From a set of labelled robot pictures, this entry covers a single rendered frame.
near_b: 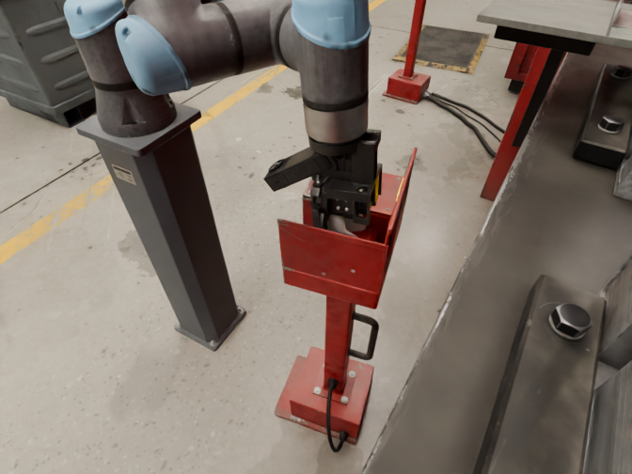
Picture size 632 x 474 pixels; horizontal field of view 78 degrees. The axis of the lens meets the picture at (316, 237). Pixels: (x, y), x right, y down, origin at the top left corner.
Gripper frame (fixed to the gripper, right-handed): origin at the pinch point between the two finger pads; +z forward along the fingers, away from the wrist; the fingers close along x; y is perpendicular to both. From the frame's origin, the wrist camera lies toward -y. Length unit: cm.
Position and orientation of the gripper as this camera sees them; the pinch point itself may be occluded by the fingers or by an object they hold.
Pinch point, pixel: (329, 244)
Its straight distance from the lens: 61.7
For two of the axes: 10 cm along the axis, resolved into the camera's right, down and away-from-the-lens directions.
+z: 0.8, 7.2, 6.9
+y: 9.4, 1.8, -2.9
